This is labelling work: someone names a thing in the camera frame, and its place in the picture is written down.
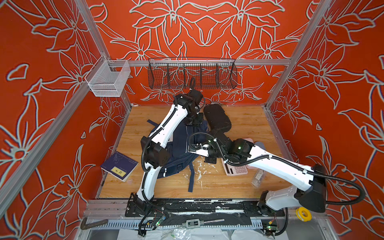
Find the yellow tape roll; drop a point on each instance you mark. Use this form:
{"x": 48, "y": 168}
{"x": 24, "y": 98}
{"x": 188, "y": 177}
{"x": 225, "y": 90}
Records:
{"x": 303, "y": 214}

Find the purple notebook yellow label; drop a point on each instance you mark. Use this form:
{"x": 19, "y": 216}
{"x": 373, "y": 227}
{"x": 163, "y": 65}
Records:
{"x": 119, "y": 166}

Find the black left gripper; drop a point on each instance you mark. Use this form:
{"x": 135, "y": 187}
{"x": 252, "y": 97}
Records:
{"x": 197, "y": 122}

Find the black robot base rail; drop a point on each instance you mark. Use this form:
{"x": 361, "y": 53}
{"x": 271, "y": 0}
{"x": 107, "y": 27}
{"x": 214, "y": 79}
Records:
{"x": 247, "y": 207}

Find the navy blue student backpack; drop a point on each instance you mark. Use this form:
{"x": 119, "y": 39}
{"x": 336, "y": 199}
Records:
{"x": 180, "y": 158}

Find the brown bent metal bar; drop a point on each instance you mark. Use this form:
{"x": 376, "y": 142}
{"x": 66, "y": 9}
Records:
{"x": 85, "y": 225}

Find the pink white calculator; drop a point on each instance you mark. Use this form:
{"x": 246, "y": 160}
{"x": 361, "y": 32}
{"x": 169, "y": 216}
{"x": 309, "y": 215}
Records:
{"x": 234, "y": 171}

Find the black hard zip case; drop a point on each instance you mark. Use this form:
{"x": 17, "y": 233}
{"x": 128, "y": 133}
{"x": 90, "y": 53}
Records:
{"x": 217, "y": 119}

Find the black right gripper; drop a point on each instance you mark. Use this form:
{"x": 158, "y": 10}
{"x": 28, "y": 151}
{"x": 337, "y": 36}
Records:
{"x": 208, "y": 160}

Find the black wire wall basket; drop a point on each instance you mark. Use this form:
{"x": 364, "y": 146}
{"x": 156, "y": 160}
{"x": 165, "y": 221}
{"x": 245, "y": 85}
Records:
{"x": 181, "y": 73}

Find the white wire mesh basket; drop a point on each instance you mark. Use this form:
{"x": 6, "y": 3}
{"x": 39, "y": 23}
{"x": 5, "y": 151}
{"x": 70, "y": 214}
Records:
{"x": 108, "y": 78}

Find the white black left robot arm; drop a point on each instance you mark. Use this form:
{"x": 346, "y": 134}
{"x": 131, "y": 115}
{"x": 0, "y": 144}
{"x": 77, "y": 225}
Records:
{"x": 154, "y": 154}

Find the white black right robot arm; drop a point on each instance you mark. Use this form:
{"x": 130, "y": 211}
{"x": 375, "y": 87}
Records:
{"x": 308, "y": 184}

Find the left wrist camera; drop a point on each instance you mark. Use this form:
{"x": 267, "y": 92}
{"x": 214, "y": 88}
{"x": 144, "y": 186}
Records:
{"x": 196, "y": 95}

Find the grey blue glasses case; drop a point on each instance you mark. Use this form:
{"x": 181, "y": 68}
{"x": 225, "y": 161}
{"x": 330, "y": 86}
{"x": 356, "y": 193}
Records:
{"x": 261, "y": 145}

